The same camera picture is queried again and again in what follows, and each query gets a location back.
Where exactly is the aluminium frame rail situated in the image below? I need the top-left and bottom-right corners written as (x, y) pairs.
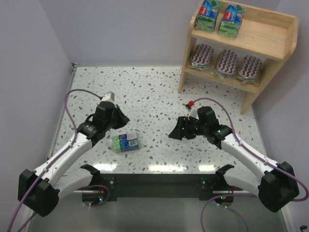
top-left (43, 63), bottom-right (78, 164)

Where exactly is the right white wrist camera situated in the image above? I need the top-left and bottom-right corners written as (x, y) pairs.
top-left (185, 101), bottom-right (198, 119)

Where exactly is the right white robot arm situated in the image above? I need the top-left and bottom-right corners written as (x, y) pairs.
top-left (169, 106), bottom-right (299, 212)

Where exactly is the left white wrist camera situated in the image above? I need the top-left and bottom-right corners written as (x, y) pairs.
top-left (100, 91), bottom-right (115, 103)

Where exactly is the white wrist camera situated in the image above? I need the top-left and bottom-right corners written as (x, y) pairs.
top-left (100, 91), bottom-right (115, 103)
top-left (185, 101), bottom-right (198, 119)

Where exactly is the purple zigzag sponge pack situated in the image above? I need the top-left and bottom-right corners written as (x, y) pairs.
top-left (238, 55), bottom-right (263, 85)
top-left (191, 44), bottom-right (214, 71)
top-left (215, 49), bottom-right (239, 78)

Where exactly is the wooden two-tier shelf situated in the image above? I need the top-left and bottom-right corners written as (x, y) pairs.
top-left (178, 0), bottom-right (299, 115)

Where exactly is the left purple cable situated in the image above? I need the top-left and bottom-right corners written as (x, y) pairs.
top-left (7, 89), bottom-right (111, 232)

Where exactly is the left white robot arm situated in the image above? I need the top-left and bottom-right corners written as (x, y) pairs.
top-left (17, 100), bottom-right (129, 217)

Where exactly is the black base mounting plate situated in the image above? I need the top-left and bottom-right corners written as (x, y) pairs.
top-left (71, 173), bottom-right (244, 202)

